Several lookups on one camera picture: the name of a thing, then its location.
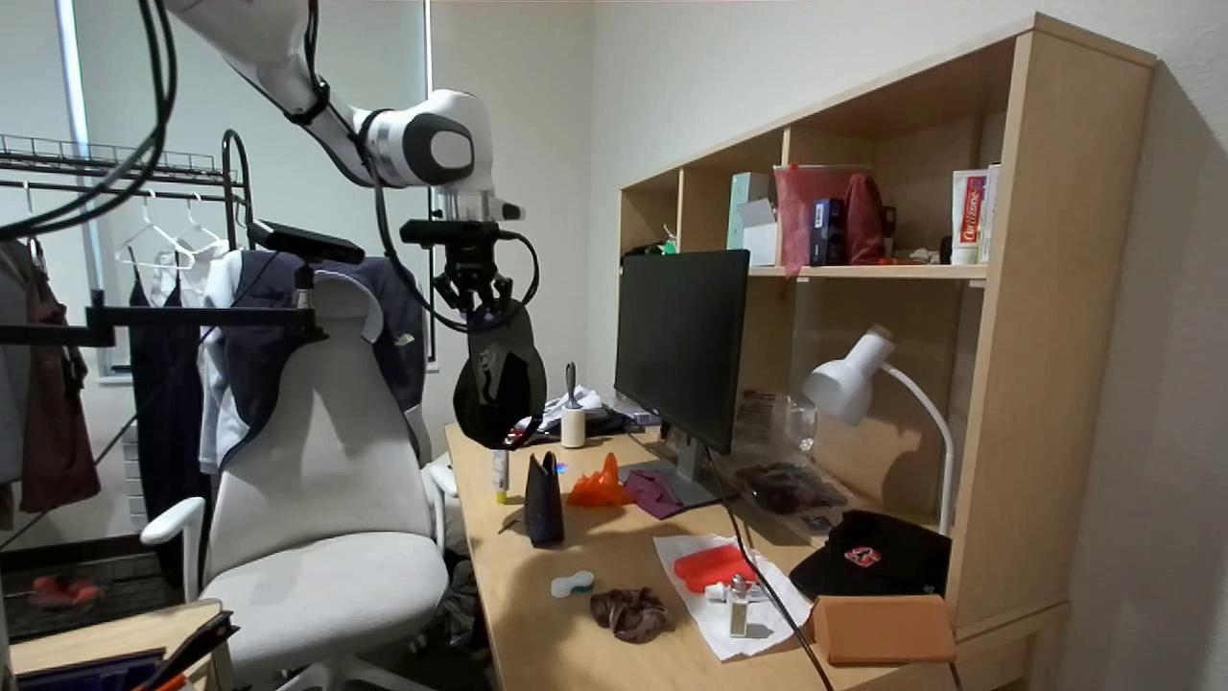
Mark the black cylinder container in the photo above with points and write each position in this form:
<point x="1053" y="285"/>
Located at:
<point x="828" y="231"/>

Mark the small red object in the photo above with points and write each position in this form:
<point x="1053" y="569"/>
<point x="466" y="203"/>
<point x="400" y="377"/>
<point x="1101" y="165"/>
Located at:
<point x="63" y="592"/>

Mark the dark navy pouch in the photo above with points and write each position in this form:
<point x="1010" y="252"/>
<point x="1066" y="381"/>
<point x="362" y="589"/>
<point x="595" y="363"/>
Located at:
<point x="542" y="504"/>

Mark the orange toothbrush case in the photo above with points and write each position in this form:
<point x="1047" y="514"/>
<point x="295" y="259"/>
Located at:
<point x="716" y="566"/>

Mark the pile of white black items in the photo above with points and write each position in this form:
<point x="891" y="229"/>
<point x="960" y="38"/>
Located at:
<point x="602" y="412"/>

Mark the white office chair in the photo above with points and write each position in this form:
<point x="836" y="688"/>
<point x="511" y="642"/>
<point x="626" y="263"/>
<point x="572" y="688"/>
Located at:
<point x="320" y="513"/>

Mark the brown hanging garment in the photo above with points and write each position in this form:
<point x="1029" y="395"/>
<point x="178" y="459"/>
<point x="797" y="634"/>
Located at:
<point x="53" y="406"/>

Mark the white hanging shirt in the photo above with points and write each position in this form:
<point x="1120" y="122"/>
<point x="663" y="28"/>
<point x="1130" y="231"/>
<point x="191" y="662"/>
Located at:
<point x="218" y="406"/>

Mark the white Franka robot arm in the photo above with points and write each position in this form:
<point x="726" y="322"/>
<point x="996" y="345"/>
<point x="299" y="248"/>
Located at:
<point x="425" y="144"/>

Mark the black hanging trousers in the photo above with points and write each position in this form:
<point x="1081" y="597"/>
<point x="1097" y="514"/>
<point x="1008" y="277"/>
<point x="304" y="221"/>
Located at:
<point x="165" y="406"/>

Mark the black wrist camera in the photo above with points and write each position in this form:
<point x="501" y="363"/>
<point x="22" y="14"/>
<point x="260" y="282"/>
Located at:
<point x="446" y="231"/>

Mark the beige lint roller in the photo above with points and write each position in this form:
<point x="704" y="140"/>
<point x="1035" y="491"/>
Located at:
<point x="572" y="424"/>

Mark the small white case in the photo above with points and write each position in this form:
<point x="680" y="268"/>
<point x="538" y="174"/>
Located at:
<point x="572" y="584"/>

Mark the white red box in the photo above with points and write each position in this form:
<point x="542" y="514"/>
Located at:
<point x="971" y="217"/>

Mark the maroon scrunchie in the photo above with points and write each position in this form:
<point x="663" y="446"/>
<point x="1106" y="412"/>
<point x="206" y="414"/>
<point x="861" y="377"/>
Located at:
<point x="630" y="614"/>

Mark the purple cloth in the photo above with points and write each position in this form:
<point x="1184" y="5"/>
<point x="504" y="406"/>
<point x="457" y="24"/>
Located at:
<point x="654" y="491"/>

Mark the brown cardboard box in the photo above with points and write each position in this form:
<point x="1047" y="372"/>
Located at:
<point x="883" y="629"/>

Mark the black clothes rack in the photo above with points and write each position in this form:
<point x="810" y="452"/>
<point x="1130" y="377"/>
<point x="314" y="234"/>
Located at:
<point x="127" y="317"/>

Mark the small white tube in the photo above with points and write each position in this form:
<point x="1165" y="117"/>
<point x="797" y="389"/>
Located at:
<point x="501" y="469"/>

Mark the red bag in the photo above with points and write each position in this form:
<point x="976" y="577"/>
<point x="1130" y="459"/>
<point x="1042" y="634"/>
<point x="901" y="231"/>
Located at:
<point x="800" y="203"/>

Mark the black computer monitor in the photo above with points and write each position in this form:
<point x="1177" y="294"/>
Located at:
<point x="677" y="339"/>

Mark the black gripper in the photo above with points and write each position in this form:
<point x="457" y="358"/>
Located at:
<point x="469" y="268"/>

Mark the orange plastic bag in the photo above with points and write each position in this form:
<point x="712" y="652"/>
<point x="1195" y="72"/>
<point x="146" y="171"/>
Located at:
<point x="602" y="486"/>

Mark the navy jacket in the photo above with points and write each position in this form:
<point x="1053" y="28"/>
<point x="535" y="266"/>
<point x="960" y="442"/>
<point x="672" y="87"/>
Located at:
<point x="261" y="330"/>

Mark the wooden shelf hutch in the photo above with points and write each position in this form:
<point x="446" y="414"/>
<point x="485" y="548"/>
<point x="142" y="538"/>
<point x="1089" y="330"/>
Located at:
<point x="1060" y="319"/>

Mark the small bottle silver cap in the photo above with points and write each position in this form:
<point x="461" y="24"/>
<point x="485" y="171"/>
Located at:
<point x="739" y="612"/>

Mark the teal box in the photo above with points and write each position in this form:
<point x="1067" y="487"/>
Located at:
<point x="741" y="212"/>

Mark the white desk lamp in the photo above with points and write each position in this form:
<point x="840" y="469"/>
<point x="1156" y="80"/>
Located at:
<point x="846" y="386"/>

